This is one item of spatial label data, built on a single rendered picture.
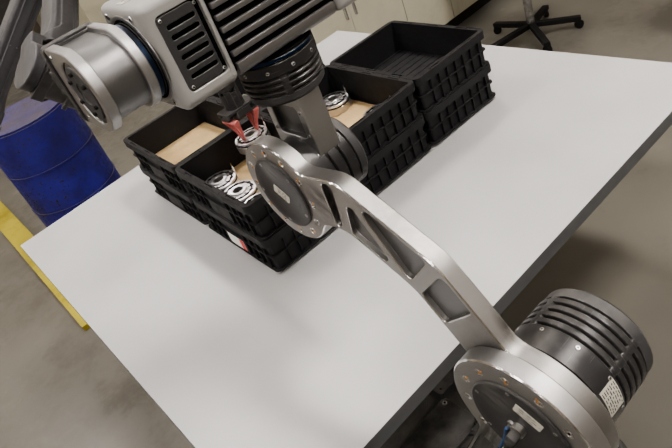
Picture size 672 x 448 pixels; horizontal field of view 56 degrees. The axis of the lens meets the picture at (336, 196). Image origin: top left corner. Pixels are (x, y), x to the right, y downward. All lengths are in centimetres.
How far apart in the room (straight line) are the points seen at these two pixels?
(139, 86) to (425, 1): 336
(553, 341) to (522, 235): 60
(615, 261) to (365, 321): 122
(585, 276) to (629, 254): 18
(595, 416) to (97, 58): 78
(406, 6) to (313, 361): 293
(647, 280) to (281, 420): 143
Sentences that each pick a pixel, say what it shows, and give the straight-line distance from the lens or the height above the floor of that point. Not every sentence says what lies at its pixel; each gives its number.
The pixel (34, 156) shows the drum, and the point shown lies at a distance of 354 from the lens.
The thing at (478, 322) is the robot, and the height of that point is 103.
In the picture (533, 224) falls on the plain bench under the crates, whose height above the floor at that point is 70.
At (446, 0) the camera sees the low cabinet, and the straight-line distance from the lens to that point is 427.
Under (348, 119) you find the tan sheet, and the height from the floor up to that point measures 83.
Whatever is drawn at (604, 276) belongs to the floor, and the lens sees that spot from 237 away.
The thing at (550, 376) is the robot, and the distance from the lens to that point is 89.
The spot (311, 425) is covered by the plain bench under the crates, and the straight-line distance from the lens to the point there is 130.
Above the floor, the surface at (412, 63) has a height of 83.
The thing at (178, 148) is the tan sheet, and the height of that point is 83.
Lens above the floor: 170
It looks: 33 degrees down
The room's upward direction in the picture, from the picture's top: 23 degrees counter-clockwise
